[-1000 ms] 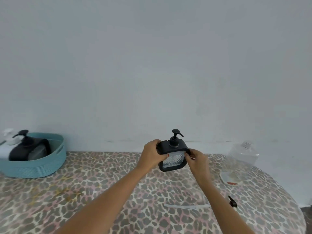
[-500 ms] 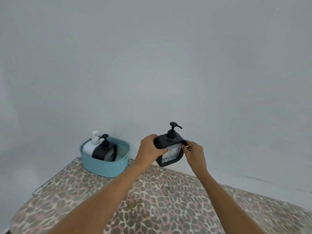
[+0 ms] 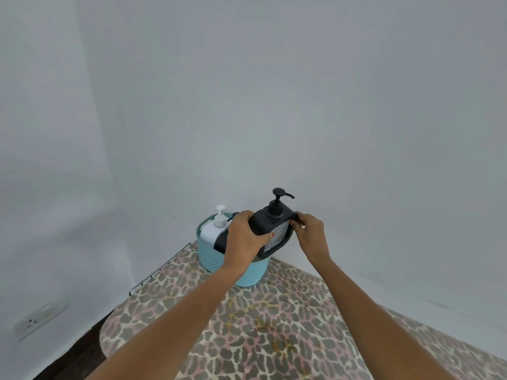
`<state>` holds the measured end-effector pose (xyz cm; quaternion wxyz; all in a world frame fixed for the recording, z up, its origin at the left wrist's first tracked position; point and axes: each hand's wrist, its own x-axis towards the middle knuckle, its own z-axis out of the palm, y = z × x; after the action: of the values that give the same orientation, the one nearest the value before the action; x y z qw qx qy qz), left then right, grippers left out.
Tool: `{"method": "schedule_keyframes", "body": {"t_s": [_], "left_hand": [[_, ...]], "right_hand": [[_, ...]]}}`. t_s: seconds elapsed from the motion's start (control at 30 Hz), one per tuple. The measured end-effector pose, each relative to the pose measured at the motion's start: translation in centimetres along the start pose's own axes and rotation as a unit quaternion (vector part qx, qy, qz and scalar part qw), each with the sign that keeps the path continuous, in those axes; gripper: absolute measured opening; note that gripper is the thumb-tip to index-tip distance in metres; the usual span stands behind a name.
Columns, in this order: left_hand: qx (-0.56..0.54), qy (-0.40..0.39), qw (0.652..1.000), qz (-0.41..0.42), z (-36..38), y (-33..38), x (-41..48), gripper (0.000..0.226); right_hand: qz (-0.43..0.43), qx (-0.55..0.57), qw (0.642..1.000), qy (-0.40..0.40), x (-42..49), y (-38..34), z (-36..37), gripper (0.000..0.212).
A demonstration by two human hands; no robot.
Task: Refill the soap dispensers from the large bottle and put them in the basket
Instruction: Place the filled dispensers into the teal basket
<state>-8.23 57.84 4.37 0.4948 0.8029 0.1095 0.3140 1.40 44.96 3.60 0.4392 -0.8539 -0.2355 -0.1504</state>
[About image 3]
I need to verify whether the person's left hand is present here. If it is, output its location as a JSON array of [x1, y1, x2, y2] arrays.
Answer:
[[223, 211, 275, 274]]

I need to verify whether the person's right hand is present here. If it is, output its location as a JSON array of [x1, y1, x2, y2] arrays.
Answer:
[[291, 212, 332, 267]]

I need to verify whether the large black pump bottle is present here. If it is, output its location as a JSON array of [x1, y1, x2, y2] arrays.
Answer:
[[248, 188, 298, 260]]

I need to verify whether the person's left forearm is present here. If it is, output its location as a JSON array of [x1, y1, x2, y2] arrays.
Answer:
[[84, 260, 253, 380]]

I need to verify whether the person's right forearm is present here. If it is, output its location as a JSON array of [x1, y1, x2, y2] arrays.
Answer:
[[308, 255, 456, 380]]

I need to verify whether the teal woven plastic basket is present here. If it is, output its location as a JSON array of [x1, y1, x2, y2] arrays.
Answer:
[[196, 213, 271, 288]]

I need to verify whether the small black pump bottle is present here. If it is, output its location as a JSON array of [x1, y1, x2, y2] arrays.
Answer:
[[213, 212, 241, 253]]

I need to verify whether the white pump bottle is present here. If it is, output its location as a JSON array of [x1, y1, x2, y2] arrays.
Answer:
[[199, 205, 230, 246]]

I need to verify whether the leopard print board cover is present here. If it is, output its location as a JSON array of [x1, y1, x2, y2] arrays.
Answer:
[[98, 241, 507, 380]]

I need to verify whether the metal wire rack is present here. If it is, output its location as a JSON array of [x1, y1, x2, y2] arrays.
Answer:
[[129, 242, 192, 296]]

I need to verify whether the white wall socket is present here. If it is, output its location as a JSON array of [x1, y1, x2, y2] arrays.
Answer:
[[13, 302, 71, 341]]

